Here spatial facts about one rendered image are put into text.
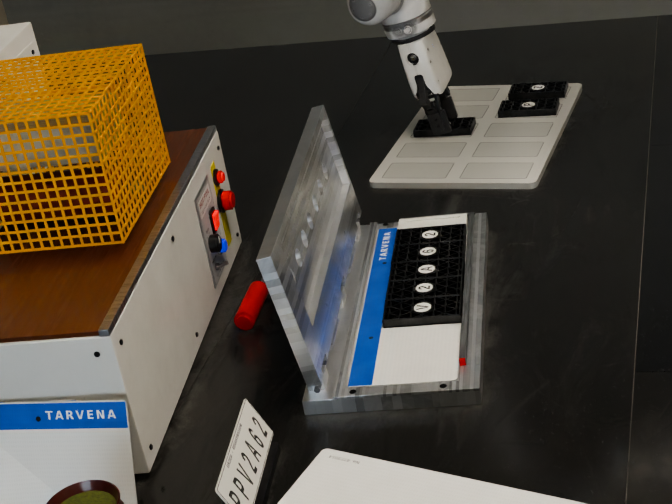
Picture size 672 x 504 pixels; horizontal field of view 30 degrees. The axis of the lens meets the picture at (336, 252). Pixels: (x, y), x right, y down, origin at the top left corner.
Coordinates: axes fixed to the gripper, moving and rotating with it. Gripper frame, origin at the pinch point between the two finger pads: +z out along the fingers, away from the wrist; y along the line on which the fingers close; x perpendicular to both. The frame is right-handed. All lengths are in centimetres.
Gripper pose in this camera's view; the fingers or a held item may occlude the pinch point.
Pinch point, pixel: (442, 116)
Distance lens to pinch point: 212.9
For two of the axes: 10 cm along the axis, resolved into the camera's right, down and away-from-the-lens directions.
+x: -9.0, 1.9, 3.9
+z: 3.5, 8.5, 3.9
